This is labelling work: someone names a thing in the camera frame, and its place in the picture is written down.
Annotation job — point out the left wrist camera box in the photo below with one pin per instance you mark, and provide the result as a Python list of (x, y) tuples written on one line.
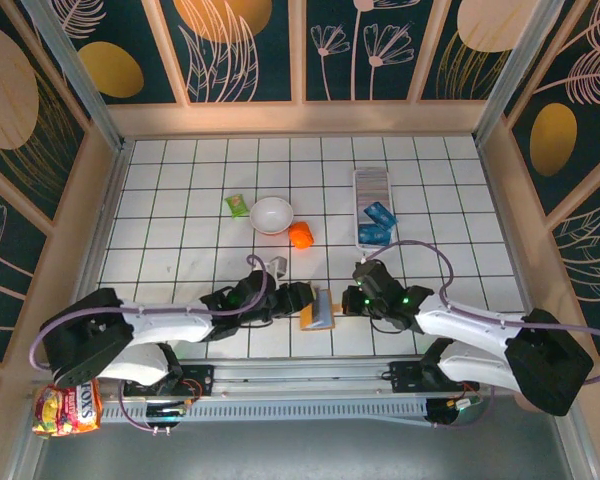
[(278, 266)]

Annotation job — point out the orange cup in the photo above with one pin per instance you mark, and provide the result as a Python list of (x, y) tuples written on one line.
[(300, 236)]

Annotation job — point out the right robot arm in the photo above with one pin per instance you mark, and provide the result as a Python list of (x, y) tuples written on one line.
[(460, 320)]

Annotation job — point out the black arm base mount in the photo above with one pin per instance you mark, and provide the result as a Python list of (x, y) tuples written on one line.
[(200, 377), (405, 377)]

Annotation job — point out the row of standing cards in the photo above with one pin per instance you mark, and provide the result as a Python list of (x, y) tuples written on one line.
[(372, 187)]

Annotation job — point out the black controller board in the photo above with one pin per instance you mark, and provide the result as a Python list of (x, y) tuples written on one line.
[(165, 412), (450, 411)]

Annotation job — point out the white bowl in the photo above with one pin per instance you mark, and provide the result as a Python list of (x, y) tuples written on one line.
[(271, 215)]

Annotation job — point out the aluminium corner post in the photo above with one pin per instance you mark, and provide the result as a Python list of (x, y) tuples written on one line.
[(75, 75), (517, 70)]

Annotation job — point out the colourful candy bag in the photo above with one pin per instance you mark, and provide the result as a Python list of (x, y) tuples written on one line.
[(65, 410)]

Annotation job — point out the orange leather card holder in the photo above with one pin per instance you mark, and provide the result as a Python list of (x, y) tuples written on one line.
[(307, 322)]

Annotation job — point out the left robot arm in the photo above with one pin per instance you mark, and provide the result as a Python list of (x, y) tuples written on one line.
[(165, 322)]

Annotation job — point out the green snack packet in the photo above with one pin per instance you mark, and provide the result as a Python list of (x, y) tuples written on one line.
[(236, 205)]

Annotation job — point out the aluminium mounting rail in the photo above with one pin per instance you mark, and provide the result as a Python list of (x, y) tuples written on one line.
[(300, 380)]

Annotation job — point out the white plastic card tray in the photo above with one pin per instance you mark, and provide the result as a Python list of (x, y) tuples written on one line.
[(375, 171)]

